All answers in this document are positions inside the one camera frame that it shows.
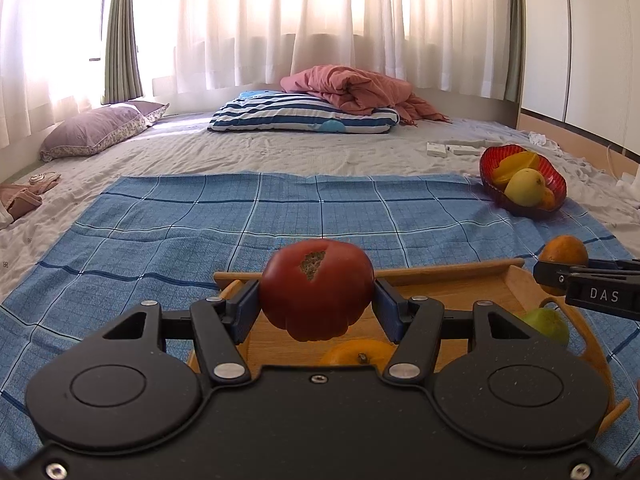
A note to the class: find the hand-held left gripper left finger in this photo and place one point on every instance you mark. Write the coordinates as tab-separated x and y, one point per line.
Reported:
242	312

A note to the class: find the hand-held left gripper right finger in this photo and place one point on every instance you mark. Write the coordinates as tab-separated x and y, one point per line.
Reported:
389	310

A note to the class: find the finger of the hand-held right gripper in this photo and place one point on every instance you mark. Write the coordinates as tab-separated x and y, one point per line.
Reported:
550	271

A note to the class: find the small orange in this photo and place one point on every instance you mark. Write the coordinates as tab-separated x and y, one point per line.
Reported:
565	249

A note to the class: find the small green apple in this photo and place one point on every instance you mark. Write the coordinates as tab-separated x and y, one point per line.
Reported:
547	325

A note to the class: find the large orange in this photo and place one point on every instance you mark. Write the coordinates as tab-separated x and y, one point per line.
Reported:
350	352

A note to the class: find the wooden tray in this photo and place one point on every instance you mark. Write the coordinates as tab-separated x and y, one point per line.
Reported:
450	300

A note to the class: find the red tomato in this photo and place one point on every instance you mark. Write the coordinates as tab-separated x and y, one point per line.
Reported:
315	300

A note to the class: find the orange in bowl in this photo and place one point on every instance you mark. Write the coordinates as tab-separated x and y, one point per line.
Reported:
549	199

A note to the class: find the yellow green pear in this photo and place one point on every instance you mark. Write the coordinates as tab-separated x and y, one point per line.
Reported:
522	187

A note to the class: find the blue checked cloth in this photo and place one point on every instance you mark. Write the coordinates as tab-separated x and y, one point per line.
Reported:
175	240

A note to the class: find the yellow starfruit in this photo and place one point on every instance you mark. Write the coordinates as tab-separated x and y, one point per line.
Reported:
515	164

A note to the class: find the red glass bowl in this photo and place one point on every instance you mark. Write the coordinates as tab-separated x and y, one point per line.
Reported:
500	157

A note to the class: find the white clothing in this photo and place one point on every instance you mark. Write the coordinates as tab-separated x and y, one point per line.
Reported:
542	139

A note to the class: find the blue striped pillow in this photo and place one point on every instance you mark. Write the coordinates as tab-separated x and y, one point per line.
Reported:
300	112

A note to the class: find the pink blanket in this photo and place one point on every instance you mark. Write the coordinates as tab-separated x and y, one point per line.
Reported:
350	87

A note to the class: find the purple pillow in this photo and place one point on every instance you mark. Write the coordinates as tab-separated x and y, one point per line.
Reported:
95	127

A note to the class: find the white wardrobe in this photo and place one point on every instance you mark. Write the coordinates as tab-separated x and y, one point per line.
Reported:
585	35

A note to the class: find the grey green curtain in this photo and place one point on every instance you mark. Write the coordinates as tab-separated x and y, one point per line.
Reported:
513	30
122	35

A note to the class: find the pink clothing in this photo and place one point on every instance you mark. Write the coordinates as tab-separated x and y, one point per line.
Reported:
22	197

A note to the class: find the white sheer curtain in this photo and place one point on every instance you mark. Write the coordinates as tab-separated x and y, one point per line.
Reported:
300	10

